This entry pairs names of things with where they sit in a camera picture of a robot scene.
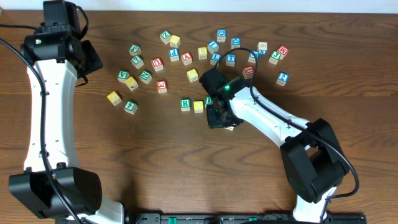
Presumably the green B block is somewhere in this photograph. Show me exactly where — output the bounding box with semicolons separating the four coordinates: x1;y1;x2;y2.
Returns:
205;96;213;106

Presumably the green R block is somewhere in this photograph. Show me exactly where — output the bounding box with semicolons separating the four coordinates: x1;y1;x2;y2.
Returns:
180;98;191;111

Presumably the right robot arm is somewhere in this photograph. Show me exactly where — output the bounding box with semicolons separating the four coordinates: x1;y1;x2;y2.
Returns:
199;68;349;223

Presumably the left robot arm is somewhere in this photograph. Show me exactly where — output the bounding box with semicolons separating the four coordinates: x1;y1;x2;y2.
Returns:
9;1;130;223

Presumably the green V block left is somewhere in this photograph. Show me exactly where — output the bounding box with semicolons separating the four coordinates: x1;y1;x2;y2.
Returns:
117;70;130;83

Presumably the yellow G block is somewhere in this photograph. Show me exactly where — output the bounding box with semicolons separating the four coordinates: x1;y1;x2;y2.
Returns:
107;91;122;106

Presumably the green J block left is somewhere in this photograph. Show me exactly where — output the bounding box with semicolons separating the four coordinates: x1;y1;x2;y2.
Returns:
129;44;142;56

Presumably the green j block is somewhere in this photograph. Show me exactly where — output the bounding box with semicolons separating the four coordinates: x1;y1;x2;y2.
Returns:
129;44;142;56
269;51;281;65

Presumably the green 7 block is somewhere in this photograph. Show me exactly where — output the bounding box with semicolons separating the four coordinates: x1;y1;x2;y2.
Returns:
131;55;144;69

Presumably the yellow Q block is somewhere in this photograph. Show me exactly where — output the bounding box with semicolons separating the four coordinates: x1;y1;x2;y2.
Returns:
187;69;198;82

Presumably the yellow K block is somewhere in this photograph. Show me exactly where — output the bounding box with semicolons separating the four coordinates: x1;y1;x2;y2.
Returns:
124;77;139;91

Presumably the red U block right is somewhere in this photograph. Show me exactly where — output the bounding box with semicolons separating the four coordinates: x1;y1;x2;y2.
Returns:
243;66;254;79

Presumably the red u block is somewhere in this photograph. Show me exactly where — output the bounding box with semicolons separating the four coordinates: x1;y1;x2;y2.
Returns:
243;66;254;79
151;57;164;72

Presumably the blue T block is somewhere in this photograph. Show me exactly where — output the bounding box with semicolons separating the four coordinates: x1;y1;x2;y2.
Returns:
226;54;236;67

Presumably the blue L block lower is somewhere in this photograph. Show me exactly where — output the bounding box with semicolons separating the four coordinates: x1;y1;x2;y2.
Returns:
210;52;222;65

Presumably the blue l block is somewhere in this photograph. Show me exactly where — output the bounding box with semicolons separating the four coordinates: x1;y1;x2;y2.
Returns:
210;52;222;65
207;40;220;54

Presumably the green N block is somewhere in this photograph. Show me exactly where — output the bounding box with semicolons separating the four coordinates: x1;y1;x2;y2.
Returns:
139;70;152;84

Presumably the green 4 block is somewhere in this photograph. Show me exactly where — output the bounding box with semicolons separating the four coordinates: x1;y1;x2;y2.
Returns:
124;101;137;114

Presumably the yellow S block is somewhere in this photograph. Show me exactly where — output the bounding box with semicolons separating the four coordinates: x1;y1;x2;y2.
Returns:
198;47;208;60

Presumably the blue 5 block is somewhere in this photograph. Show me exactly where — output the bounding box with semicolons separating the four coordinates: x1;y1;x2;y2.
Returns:
248;50;259;63

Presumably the red E block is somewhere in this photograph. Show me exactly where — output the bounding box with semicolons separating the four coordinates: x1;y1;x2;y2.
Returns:
157;80;167;93

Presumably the red A block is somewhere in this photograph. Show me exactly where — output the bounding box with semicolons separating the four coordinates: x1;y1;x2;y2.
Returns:
181;52;193;66

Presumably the red U block left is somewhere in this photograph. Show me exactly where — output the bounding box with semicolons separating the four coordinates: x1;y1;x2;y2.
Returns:
151;57;164;72

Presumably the blue L block upper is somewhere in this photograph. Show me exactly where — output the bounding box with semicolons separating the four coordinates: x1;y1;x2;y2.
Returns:
207;40;220;54

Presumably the blue 2 block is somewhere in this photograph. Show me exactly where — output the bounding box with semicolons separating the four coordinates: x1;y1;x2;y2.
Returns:
276;72;289;86

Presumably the blue D block right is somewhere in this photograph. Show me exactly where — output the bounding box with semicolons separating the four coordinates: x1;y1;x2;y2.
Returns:
231;37;241;49

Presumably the blue d block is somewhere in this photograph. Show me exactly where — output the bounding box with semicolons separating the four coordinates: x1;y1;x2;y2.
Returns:
216;29;226;42
231;37;241;49

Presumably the blue P block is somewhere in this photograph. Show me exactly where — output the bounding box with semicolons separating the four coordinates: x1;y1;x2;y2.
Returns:
169;48;180;62

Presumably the blue X block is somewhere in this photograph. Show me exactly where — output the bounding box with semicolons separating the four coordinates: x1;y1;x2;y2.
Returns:
257;42;268;55

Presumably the green Z block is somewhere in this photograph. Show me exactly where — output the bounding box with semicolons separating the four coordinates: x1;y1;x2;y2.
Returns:
160;30;172;45

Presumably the blue D block top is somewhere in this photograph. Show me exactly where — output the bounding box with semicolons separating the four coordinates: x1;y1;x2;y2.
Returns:
216;29;226;42

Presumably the green J block right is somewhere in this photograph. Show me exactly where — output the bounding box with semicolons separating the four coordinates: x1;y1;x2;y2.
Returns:
269;51;281;65

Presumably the yellow block beside Z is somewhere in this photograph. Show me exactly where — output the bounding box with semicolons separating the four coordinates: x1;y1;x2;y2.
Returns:
169;35;181;49

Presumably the red M block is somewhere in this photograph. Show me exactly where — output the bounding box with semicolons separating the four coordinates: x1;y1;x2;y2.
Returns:
277;45;289;60

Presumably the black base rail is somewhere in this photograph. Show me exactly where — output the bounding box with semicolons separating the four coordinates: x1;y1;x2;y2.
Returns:
127;213;367;224

